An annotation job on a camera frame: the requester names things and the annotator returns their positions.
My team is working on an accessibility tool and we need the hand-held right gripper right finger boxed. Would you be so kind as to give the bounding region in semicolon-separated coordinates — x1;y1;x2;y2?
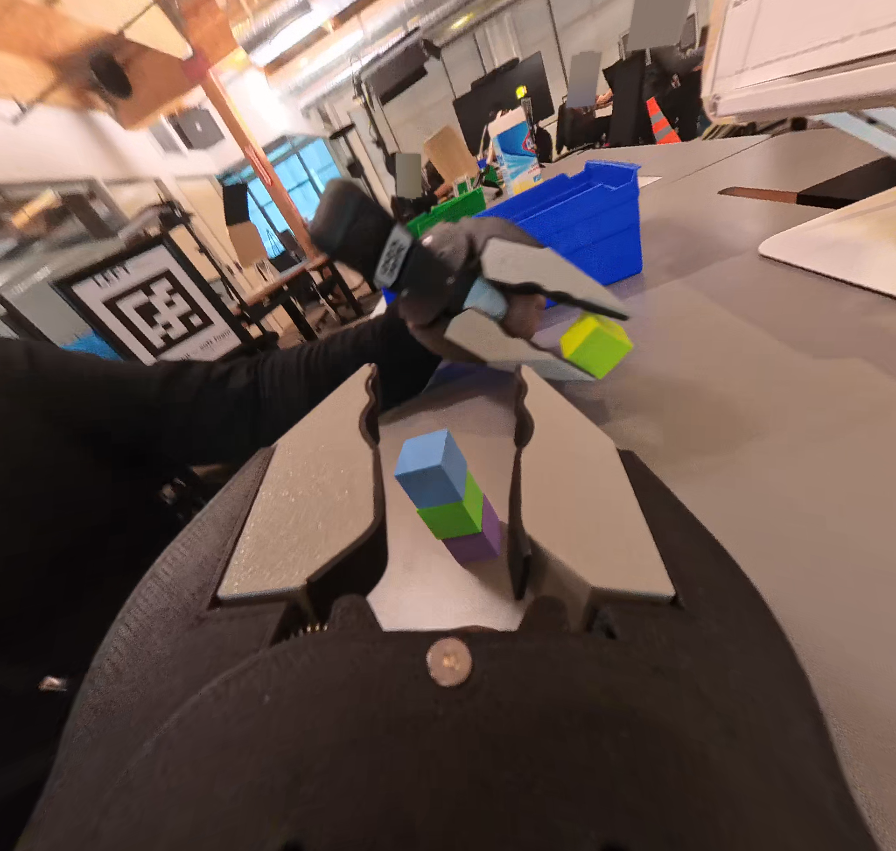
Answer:
505;364;676;629

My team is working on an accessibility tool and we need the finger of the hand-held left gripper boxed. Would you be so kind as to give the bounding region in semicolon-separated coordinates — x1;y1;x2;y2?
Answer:
442;308;597;383
480;237;631;322

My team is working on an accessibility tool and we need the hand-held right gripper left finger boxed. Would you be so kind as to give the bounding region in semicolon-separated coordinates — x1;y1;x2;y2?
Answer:
217;364;389;605

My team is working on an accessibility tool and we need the yellow foam cube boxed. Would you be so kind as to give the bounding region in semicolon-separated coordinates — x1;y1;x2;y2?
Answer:
560;313;634;380

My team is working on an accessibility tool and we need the purple foam cube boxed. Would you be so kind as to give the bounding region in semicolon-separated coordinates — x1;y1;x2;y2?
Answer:
442;497;503;566

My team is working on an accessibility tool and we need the light blue foam cube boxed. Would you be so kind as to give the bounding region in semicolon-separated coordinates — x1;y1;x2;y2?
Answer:
394;429;469;509

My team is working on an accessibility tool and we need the green foam cube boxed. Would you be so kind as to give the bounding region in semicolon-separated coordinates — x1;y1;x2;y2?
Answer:
417;473;485;540

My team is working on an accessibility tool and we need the person's left hand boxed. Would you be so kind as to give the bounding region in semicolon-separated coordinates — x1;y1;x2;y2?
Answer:
500;289;547;339

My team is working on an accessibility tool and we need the blue plastic bin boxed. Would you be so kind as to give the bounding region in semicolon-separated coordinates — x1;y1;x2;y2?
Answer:
381;160;644;309

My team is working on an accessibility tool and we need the window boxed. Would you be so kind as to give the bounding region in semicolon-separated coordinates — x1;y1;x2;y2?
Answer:
220;135;344;236

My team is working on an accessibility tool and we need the green plastic bin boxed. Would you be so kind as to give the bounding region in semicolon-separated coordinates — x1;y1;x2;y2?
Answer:
406;186;487;239

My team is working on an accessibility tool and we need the tan chair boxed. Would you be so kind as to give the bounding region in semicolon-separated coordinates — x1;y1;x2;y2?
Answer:
227;224;267;267

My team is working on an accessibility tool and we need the white wipes canister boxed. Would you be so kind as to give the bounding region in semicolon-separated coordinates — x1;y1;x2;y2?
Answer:
490;110;543;197

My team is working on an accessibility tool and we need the tan cardboard sheet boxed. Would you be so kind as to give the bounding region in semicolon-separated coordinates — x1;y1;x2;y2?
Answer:
422;125;478;180

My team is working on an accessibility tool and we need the wooden beam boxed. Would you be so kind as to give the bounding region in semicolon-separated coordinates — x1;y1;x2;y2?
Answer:
183;53;312;264

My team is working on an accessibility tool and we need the black monitor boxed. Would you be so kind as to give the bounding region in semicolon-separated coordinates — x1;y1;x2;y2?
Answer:
451;50;555;155

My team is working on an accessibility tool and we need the orange traffic cone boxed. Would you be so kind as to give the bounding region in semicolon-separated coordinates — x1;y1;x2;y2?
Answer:
645;97;681;145

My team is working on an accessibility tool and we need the black white code sign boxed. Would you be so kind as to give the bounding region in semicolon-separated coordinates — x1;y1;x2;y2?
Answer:
52;235;253;365

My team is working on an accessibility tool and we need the white document stand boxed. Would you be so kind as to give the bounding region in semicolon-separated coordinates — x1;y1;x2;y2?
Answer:
702;0;896;299

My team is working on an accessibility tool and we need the printed instruction sheet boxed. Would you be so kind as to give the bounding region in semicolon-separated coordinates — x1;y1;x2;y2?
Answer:
728;0;896;89

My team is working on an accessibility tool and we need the black wall speaker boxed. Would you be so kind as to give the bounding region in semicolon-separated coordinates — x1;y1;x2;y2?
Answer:
171;107;226;150

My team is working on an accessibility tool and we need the black table cable cover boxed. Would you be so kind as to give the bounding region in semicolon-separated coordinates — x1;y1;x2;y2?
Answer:
798;161;896;209

